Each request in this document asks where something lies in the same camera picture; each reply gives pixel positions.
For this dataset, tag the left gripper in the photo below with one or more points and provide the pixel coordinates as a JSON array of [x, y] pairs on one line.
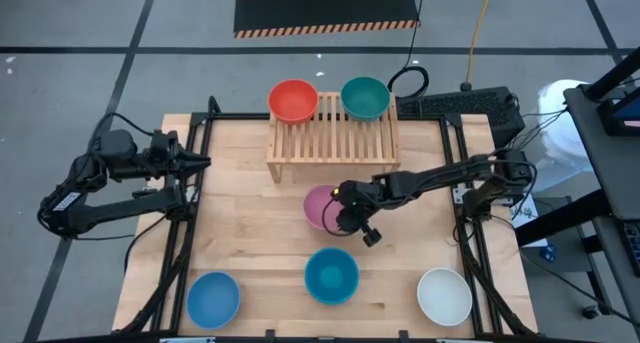
[[172, 163]]

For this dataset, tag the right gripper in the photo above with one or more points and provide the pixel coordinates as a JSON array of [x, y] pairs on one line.
[[355, 205]]

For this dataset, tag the pink bowl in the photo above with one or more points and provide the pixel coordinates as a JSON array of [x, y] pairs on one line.
[[317, 205]]

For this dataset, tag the teal bowl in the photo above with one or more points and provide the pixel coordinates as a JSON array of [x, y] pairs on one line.
[[331, 275]]

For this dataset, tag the green bowl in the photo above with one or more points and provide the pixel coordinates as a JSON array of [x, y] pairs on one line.
[[365, 98]]

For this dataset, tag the red bowl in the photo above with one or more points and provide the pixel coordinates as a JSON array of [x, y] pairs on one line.
[[292, 100]]

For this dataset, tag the white bowl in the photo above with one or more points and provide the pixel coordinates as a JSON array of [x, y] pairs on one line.
[[444, 297]]

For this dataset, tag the blue bowl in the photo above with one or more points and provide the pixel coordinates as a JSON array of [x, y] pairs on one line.
[[212, 300]]

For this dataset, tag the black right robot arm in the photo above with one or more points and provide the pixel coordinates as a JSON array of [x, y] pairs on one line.
[[440, 175]]

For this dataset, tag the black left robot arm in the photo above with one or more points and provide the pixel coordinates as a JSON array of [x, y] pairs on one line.
[[125, 210]]

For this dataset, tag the wooden slatted shelf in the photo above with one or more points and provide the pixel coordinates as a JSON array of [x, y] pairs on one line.
[[332, 143]]

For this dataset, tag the white paper sheet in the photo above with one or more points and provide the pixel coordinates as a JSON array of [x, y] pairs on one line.
[[527, 228]]

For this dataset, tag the black hazard-striped floor mat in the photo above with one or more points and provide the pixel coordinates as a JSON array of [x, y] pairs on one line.
[[325, 8]]

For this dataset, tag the small blue object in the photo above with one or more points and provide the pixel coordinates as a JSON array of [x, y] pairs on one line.
[[548, 253]]

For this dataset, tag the white plastic bag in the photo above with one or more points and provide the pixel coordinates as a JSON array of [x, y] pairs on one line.
[[560, 113]]

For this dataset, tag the grey side desk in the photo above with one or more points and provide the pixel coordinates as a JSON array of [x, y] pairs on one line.
[[615, 173]]

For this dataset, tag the black keyboard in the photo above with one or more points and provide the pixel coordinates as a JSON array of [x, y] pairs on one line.
[[633, 248]]

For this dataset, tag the laptop on desk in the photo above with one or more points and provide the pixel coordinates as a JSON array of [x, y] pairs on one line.
[[622, 115]]

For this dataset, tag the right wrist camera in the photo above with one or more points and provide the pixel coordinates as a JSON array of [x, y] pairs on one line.
[[372, 235]]

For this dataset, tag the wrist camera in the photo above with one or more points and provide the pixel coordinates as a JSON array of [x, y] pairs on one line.
[[161, 140], [372, 235]]

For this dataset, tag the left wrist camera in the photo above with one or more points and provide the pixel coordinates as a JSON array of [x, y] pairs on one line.
[[161, 140]]

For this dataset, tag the black aluminium table frame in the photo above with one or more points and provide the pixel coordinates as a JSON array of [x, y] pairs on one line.
[[235, 116]]

